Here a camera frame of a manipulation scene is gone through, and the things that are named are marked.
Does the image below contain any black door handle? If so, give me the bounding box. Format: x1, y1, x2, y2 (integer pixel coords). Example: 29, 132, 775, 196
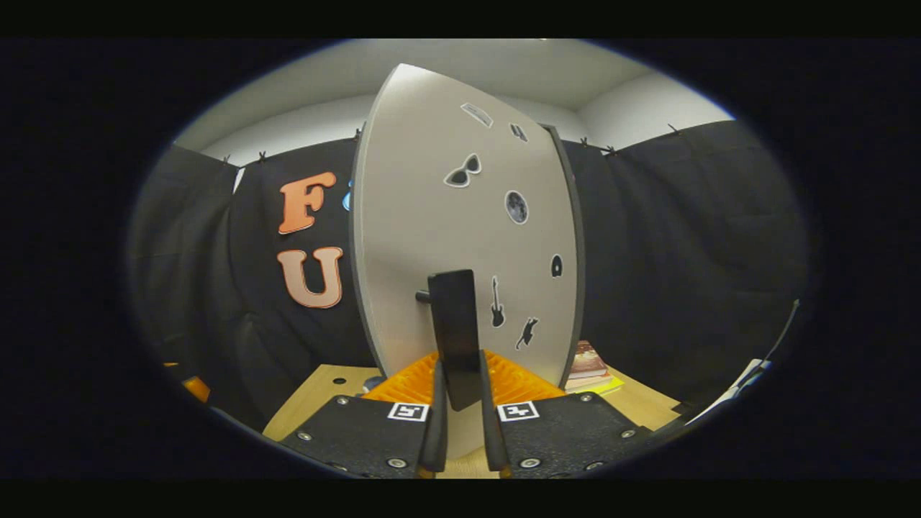
416, 269, 484, 412

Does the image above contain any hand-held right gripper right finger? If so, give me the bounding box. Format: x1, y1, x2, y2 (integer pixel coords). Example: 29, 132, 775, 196
478, 350, 652, 479

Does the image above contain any yellow book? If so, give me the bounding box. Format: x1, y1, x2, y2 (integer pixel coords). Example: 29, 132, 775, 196
565, 376, 625, 395

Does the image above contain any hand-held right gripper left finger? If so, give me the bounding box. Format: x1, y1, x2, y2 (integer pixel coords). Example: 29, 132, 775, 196
277, 351, 448, 479

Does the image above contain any brown cover book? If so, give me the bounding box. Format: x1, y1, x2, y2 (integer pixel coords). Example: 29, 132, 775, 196
568, 340, 611, 380

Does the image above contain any white cabinet door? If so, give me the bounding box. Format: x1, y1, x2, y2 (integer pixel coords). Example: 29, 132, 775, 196
349, 63, 580, 461

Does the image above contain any black backdrop cloth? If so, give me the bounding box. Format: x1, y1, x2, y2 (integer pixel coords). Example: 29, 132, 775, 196
128, 119, 814, 432

